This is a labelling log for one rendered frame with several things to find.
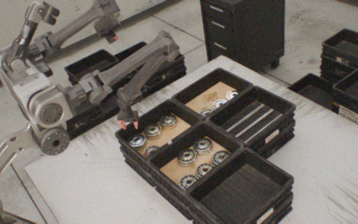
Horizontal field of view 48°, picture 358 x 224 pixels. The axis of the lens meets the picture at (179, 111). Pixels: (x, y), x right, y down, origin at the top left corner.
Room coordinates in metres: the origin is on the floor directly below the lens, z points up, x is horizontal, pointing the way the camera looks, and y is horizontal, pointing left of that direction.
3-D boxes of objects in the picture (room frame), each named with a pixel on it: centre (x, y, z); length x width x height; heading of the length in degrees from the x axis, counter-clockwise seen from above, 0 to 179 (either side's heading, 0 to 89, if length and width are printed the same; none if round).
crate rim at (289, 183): (1.16, -0.20, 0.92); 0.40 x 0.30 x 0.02; 123
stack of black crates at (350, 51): (2.55, -1.41, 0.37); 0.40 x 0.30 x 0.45; 30
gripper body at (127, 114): (1.67, 0.27, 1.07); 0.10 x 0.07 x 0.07; 78
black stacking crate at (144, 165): (1.66, 0.13, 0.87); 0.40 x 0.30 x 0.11; 123
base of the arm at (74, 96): (1.34, 0.40, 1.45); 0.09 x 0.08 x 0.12; 30
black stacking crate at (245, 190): (1.16, -0.20, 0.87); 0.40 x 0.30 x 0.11; 123
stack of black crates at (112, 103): (2.69, 0.46, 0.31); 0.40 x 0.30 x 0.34; 120
